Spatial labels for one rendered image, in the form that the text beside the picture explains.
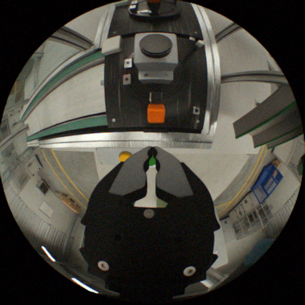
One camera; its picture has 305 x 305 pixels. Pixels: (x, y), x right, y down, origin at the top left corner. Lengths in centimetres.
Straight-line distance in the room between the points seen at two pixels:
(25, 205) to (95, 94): 827
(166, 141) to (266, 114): 26
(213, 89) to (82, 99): 39
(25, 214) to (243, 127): 880
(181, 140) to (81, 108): 34
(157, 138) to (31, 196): 825
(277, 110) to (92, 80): 45
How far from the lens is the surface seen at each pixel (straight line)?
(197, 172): 49
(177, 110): 21
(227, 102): 43
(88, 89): 34
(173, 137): 24
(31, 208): 848
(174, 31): 29
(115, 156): 29
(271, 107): 24
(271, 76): 23
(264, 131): 36
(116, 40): 26
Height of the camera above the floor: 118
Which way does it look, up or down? 59 degrees down
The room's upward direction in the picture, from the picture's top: 175 degrees counter-clockwise
